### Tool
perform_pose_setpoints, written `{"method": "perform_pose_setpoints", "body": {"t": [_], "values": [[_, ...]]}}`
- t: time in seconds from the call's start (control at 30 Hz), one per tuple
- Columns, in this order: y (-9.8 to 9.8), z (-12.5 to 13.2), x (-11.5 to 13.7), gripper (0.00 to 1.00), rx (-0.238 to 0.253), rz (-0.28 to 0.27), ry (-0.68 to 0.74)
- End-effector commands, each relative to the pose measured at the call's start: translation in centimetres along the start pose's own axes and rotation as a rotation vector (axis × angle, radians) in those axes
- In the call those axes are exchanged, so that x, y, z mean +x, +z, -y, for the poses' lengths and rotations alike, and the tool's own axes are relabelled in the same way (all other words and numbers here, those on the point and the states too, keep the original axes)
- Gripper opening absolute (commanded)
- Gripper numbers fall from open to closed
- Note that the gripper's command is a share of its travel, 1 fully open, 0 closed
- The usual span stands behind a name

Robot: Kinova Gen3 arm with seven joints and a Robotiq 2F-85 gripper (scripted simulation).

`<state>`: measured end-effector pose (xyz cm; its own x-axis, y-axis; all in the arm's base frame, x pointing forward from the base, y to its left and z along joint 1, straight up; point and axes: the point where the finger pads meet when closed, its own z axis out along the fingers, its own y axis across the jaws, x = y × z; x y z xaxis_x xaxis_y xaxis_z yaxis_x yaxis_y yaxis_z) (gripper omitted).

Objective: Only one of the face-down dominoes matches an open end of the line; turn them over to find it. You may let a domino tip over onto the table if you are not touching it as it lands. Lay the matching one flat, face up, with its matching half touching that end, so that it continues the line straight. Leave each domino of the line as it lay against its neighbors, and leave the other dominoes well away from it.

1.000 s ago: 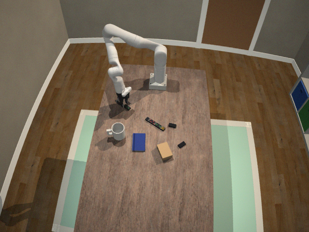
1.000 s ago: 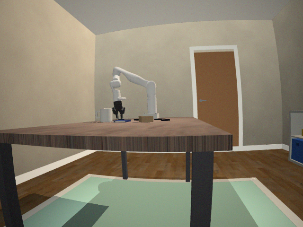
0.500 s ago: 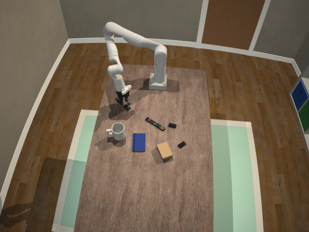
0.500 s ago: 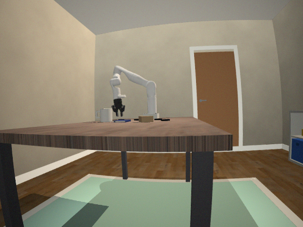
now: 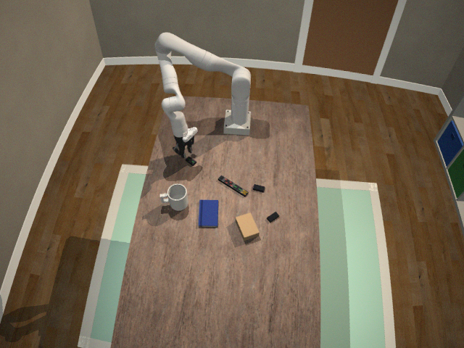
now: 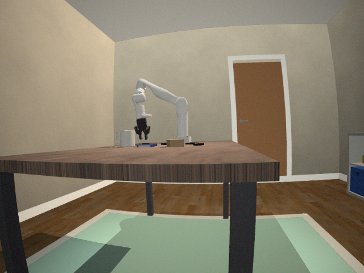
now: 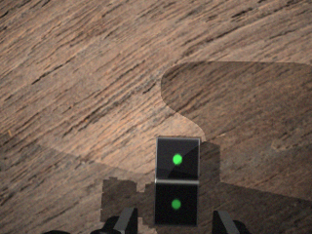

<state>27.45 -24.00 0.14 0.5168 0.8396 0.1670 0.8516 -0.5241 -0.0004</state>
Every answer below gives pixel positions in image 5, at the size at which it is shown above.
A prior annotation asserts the grey mug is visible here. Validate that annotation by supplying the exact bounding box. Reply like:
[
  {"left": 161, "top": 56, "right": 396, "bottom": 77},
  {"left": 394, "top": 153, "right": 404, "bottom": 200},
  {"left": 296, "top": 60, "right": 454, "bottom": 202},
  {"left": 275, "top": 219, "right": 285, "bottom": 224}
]
[{"left": 160, "top": 184, "right": 189, "bottom": 211}]

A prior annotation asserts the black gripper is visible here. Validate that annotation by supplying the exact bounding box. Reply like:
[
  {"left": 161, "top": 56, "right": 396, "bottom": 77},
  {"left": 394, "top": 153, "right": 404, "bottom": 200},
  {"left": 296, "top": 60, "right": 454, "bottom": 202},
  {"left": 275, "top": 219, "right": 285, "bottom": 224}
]
[{"left": 173, "top": 136, "right": 194, "bottom": 159}]

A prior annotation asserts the blue notebook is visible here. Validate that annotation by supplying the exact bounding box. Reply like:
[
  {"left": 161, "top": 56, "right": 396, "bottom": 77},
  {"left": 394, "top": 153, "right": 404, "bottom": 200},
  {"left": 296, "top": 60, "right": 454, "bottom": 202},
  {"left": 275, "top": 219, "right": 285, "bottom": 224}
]
[{"left": 198, "top": 199, "right": 218, "bottom": 227}]

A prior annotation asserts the tan rectangular box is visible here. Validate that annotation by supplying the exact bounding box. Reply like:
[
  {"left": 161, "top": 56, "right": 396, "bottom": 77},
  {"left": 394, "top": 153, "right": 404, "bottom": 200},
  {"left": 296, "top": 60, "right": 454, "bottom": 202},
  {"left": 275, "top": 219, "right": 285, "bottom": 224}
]
[{"left": 235, "top": 213, "right": 260, "bottom": 241}]

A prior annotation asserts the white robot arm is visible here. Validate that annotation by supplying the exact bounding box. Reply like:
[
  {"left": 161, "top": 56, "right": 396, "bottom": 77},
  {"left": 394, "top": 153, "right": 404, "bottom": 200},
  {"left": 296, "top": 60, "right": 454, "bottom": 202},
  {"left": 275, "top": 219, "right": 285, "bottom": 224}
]
[{"left": 154, "top": 33, "right": 251, "bottom": 142}]

